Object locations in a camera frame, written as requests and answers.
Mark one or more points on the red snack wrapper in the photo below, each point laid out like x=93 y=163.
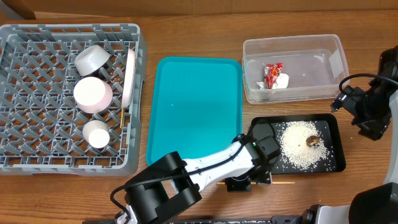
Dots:
x=271 y=73

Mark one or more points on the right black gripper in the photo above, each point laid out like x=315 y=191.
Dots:
x=346 y=101

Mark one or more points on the grey plastic dish rack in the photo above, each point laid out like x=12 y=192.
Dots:
x=41 y=125

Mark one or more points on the white napkin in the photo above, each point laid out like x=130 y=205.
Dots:
x=279 y=82

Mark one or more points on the white round plate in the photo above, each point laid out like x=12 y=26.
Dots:
x=128 y=79

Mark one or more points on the teal plastic tray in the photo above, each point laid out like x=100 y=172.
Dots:
x=197 y=107

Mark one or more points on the grey bowl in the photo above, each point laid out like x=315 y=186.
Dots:
x=91 y=59

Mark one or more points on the clear plastic bin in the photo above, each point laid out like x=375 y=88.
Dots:
x=315 y=65

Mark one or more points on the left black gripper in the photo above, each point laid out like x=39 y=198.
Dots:
x=238 y=183

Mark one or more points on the small white cup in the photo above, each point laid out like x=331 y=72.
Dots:
x=95 y=132

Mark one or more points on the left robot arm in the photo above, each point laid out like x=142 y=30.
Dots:
x=171 y=185

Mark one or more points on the black rectangular tray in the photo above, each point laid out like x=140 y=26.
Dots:
x=333 y=126

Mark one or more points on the wooden chopstick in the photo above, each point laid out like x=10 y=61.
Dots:
x=122 y=118
x=255 y=183

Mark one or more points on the pink shallow bowl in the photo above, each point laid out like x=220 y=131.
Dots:
x=92 y=95

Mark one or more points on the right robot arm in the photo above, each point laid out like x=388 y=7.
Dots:
x=378 y=204

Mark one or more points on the white rice pile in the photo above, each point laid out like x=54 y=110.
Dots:
x=296 y=157

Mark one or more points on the brown food piece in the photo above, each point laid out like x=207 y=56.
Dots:
x=312 y=141

